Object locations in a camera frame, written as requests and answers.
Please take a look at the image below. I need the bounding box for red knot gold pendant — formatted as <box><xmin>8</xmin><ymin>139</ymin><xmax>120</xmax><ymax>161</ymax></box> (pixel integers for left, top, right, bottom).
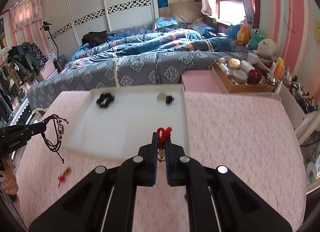
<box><xmin>157</xmin><ymin>127</ymin><xmax>172</xmax><ymax>163</ymax></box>

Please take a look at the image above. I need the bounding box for white jewelry tray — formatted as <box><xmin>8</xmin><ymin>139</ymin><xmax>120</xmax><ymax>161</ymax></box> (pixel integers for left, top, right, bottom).
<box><xmin>65</xmin><ymin>84</ymin><xmax>189</xmax><ymax>160</ymax></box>

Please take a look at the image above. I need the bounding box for left hand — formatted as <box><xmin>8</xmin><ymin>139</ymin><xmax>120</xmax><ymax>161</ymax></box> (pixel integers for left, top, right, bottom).
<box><xmin>2</xmin><ymin>156</ymin><xmax>18</xmax><ymax>195</ymax></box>

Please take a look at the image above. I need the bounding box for red tassel wooden charm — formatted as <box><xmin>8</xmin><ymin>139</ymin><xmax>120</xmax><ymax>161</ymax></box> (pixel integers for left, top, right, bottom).
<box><xmin>57</xmin><ymin>167</ymin><xmax>72</xmax><ymax>186</ymax></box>

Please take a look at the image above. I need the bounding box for pink floral tablecloth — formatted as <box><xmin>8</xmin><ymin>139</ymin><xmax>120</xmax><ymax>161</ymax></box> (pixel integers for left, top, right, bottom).
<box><xmin>16</xmin><ymin>91</ymin><xmax>306</xmax><ymax>231</ymax></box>

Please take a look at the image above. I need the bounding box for clothes rack with clothes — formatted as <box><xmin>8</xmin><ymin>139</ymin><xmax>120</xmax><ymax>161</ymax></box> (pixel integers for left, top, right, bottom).
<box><xmin>1</xmin><ymin>42</ymin><xmax>48</xmax><ymax>126</ymax></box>

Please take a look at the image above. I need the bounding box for black hair claw clip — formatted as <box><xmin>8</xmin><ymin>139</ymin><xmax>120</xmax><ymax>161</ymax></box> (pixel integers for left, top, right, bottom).
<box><xmin>96</xmin><ymin>93</ymin><xmax>114</xmax><ymax>108</ymax></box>

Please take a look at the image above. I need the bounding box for phone tripod stand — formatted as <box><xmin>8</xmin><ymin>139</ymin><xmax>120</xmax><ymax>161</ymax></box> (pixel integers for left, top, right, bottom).
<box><xmin>40</xmin><ymin>21</ymin><xmax>67</xmax><ymax>73</ymax></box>

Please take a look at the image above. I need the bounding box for white shelf with clutter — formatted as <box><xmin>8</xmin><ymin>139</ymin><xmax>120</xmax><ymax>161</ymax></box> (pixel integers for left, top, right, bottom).
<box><xmin>260</xmin><ymin>56</ymin><xmax>320</xmax><ymax>145</ymax></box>

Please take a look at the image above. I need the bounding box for wooden cosmetics tray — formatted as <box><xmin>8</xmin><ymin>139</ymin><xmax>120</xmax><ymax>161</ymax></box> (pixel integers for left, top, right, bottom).
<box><xmin>212</xmin><ymin>60</ymin><xmax>276</xmax><ymax>94</ymax></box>

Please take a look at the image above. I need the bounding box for black bag on bed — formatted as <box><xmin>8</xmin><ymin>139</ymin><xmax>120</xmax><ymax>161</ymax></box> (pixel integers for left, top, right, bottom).
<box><xmin>81</xmin><ymin>31</ymin><xmax>107</xmax><ymax>47</ymax></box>

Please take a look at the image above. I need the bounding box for dark red round jar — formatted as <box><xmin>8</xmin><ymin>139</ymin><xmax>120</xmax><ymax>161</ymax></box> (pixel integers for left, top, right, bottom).
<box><xmin>247</xmin><ymin>68</ymin><xmax>263</xmax><ymax>84</ymax></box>

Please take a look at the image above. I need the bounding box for pink box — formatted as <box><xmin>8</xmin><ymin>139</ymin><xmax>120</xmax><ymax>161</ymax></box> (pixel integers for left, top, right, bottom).
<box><xmin>181</xmin><ymin>70</ymin><xmax>222</xmax><ymax>94</ymax></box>

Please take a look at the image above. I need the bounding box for orange bottle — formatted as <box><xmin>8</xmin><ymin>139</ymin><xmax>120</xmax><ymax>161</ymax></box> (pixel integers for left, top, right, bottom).
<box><xmin>273</xmin><ymin>57</ymin><xmax>284</xmax><ymax>79</ymax></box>

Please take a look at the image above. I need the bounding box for white sliding wardrobe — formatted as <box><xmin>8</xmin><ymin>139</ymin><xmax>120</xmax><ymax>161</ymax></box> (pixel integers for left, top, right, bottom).
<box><xmin>41</xmin><ymin>0</ymin><xmax>158</xmax><ymax>57</ymax></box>

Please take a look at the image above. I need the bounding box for white plush toy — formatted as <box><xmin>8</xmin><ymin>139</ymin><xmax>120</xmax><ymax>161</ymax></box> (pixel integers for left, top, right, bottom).
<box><xmin>252</xmin><ymin>38</ymin><xmax>277</xmax><ymax>58</ymax></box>

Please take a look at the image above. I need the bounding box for bed with blue bedding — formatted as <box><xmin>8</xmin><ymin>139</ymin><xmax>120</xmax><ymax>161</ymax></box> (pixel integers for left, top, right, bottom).
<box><xmin>26</xmin><ymin>16</ymin><xmax>250</xmax><ymax>110</ymax></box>

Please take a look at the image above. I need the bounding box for orange plush toy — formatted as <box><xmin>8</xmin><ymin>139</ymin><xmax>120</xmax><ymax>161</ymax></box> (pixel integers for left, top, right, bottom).
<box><xmin>235</xmin><ymin>24</ymin><xmax>250</xmax><ymax>45</ymax></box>

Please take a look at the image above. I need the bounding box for green plush toy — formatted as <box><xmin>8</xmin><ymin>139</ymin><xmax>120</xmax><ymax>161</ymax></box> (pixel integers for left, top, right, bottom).
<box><xmin>247</xmin><ymin>29</ymin><xmax>267</xmax><ymax>50</ymax></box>

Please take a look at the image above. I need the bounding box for blue plush toy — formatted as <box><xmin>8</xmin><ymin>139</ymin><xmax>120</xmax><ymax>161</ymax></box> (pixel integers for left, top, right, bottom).
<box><xmin>226</xmin><ymin>24</ymin><xmax>240</xmax><ymax>38</ymax></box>

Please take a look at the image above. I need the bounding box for beige pillow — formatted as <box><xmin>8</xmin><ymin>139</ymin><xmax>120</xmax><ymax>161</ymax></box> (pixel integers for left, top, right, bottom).
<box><xmin>169</xmin><ymin>1</ymin><xmax>202</xmax><ymax>24</ymax></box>

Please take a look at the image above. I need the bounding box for yellow wall sticker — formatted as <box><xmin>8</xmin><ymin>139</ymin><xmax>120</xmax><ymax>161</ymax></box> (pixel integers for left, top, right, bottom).
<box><xmin>315</xmin><ymin>19</ymin><xmax>320</xmax><ymax>42</ymax></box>

